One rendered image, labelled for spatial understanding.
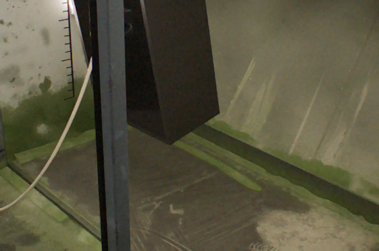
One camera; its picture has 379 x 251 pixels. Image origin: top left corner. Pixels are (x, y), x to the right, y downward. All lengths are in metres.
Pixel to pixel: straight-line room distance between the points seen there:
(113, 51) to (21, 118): 2.27
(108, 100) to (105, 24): 0.20
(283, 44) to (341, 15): 0.39
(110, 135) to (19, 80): 2.11
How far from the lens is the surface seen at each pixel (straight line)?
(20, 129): 3.74
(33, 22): 3.59
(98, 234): 3.03
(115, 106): 1.54
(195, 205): 3.23
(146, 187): 3.39
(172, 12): 2.69
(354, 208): 3.26
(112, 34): 1.48
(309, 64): 3.57
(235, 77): 3.83
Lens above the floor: 1.74
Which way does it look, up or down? 22 degrees down
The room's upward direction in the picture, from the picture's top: 1 degrees clockwise
